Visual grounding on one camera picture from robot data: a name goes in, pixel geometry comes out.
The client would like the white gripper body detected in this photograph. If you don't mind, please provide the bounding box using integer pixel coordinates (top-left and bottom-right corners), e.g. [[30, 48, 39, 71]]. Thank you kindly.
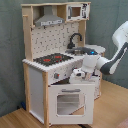
[[69, 68, 92, 84]]

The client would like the white oven door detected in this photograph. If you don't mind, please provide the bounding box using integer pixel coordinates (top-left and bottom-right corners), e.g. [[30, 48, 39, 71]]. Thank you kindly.
[[49, 84, 94, 124]]

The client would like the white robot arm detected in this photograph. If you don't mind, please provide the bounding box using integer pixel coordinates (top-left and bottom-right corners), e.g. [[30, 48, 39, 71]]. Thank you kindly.
[[70, 21, 128, 84]]

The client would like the wooden toy kitchen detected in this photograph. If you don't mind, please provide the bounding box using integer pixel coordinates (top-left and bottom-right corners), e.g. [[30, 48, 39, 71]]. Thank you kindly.
[[22, 2, 104, 127]]

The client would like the white cabinet door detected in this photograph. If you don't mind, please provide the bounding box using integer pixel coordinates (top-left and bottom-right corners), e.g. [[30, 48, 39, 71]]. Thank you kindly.
[[91, 76, 101, 100]]

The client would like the left stove knob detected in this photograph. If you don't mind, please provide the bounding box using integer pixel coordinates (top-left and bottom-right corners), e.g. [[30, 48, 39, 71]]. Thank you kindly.
[[54, 73, 60, 79]]

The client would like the grey toy sink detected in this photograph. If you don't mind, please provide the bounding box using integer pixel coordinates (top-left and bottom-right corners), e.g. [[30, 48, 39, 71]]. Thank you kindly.
[[66, 47, 97, 56]]

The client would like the black toy faucet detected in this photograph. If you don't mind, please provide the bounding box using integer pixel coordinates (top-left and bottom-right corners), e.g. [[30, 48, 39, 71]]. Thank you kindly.
[[67, 33, 83, 49]]

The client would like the black toy stovetop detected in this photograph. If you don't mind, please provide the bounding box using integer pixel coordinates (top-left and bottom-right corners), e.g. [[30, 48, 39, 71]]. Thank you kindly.
[[34, 53, 71, 67]]

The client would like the toy microwave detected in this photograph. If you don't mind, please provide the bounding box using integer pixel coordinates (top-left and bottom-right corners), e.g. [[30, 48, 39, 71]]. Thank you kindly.
[[67, 3, 90, 21]]

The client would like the grey range hood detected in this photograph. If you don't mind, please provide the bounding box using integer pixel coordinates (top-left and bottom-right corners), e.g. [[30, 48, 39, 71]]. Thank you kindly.
[[35, 5, 64, 27]]

